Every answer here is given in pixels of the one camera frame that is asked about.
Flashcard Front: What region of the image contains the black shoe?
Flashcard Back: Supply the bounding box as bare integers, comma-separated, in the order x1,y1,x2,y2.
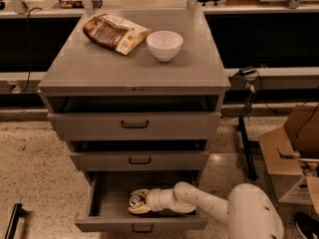
294,212,319,239

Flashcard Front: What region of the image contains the black bar handle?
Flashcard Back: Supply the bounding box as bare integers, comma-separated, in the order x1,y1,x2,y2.
5,203,26,239

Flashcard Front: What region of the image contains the white bowl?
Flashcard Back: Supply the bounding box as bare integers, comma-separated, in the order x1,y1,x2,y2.
147,31,183,62

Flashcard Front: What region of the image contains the grey top drawer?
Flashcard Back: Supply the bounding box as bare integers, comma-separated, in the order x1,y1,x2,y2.
48,113,220,141

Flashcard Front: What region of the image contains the red coke can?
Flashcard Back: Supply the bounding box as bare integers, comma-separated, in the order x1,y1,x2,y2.
129,195,144,208

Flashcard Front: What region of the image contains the brown cardboard box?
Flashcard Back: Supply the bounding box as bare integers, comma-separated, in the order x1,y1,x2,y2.
258,106,319,211

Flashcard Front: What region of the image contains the grey open bottom drawer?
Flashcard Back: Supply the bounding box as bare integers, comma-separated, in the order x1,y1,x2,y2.
75,170,208,233

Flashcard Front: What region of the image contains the grey middle drawer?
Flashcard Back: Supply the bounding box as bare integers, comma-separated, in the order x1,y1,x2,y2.
70,151,208,171

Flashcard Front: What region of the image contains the grey drawer cabinet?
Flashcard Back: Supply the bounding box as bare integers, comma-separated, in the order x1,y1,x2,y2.
37,7,231,184

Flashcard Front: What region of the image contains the black power adapter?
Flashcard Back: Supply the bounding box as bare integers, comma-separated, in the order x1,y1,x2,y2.
239,67,256,76

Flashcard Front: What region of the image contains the black stand pole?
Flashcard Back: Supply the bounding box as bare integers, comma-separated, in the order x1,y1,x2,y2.
238,117,258,181

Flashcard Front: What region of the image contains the brown chip bag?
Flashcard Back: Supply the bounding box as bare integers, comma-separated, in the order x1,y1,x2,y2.
82,13,152,56

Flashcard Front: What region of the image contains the black hanging cable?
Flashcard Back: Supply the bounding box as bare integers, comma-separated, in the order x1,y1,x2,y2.
20,7,44,94

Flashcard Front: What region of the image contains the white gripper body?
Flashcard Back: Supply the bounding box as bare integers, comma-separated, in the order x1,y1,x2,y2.
146,188,162,212

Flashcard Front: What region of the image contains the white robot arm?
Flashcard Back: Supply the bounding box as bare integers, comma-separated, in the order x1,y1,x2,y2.
128,182,284,239

